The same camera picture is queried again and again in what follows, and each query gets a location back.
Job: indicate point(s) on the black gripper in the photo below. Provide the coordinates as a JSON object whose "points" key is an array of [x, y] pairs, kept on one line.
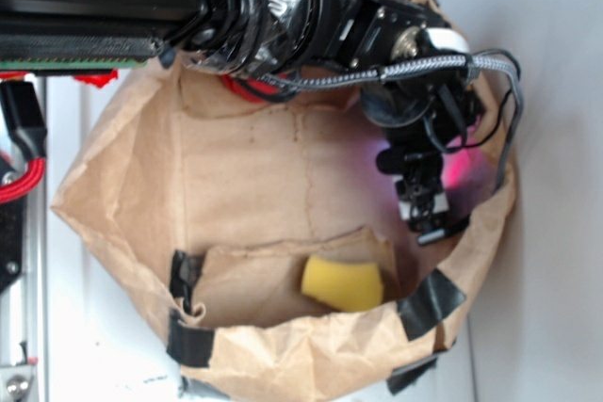
{"points": [[421, 124]]}

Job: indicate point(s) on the yellow green sponge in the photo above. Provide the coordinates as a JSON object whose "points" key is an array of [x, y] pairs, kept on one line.
{"points": [[346, 287]]}

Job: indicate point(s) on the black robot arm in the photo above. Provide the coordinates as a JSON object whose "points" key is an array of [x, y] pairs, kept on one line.
{"points": [[293, 45]]}

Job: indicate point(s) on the brown paper bag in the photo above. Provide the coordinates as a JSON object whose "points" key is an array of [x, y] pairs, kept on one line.
{"points": [[264, 204]]}

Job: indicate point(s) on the aluminium frame rail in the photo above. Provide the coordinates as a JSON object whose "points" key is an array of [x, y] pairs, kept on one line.
{"points": [[23, 165]]}

